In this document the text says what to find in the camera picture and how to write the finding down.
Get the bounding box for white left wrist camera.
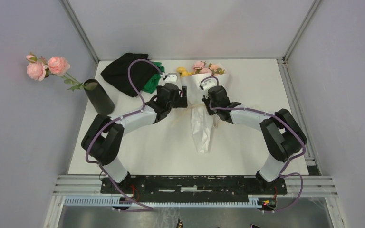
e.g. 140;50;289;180
161;73;178;84

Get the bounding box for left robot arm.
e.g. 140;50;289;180
81;83;188;194

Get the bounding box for black cloth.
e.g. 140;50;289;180
101;53;160;97

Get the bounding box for pink roses in vase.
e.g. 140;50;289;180
26;52;86;91

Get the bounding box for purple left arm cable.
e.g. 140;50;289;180
85;58;165;213

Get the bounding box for green cloth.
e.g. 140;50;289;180
142;62;165;94

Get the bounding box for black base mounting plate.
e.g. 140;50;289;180
118;175;288;203

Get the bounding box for white paper bouquet wrap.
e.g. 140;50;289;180
180;73;230;153

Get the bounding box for white slotted cable duct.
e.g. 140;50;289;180
63;196;263;209

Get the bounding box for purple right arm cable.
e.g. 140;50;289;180
199;76;307;214

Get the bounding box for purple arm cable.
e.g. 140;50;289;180
199;76;307;214
85;58;165;213

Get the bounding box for cream printed ribbon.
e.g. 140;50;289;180
170;104;221;128

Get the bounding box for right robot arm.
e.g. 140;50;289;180
201;85;307;194

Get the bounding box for black cylindrical vase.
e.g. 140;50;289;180
83;79;115;115

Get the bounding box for pink and yellow flower bunch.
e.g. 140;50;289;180
176;61;226;77

